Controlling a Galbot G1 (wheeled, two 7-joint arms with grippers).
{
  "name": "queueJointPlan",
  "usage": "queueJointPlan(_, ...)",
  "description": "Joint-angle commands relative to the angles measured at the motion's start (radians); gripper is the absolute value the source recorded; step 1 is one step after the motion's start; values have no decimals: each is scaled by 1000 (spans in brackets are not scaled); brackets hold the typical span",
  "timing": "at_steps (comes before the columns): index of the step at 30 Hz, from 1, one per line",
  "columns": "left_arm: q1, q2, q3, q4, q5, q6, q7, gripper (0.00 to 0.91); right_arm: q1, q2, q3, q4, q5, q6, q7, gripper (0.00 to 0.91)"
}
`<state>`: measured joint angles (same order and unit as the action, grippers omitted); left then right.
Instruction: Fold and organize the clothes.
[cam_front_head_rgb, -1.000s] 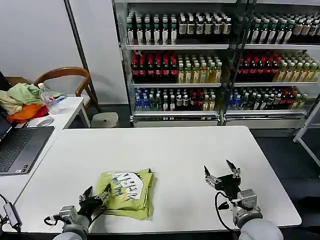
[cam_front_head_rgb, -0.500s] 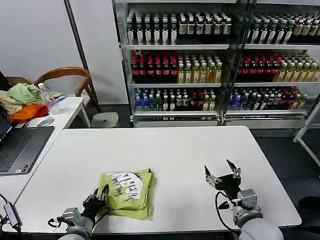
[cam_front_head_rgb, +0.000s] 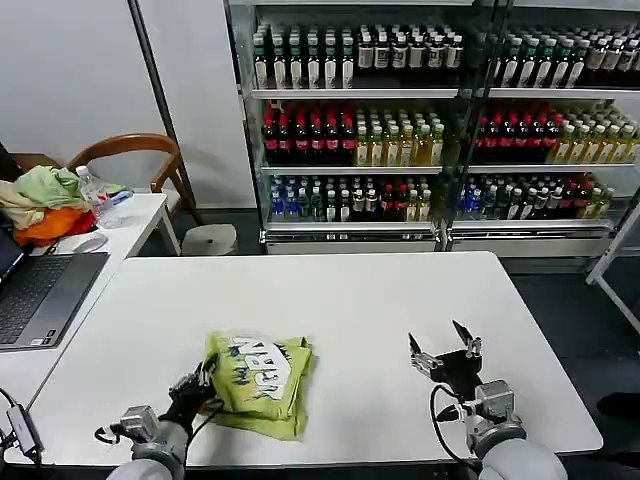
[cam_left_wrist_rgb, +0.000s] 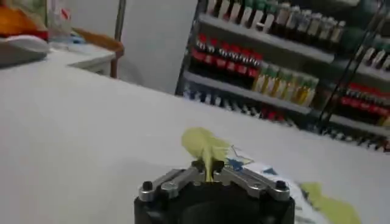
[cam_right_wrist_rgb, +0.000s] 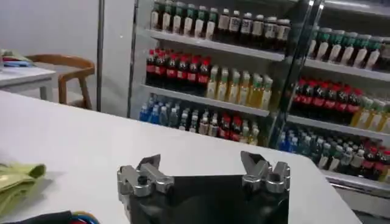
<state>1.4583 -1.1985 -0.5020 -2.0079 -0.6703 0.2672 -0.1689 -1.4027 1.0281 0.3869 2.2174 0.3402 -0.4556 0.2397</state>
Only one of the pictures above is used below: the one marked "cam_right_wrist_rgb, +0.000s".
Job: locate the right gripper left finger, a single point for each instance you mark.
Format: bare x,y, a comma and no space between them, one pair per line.
146,178

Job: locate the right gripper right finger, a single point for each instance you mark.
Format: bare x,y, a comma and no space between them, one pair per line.
265,176

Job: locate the green shirt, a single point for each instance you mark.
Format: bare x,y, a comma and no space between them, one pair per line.
16,182

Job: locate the shelf unit with bottles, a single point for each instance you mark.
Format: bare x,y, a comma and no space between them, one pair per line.
341,103
213,79

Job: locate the wooden chair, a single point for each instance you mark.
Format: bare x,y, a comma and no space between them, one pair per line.
73,76

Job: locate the dark vertical pole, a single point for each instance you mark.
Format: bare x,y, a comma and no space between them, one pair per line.
100,54

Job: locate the white side table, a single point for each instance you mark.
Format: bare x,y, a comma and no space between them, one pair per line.
24,77

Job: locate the blue flat item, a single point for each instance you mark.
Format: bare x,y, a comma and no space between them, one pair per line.
18,64

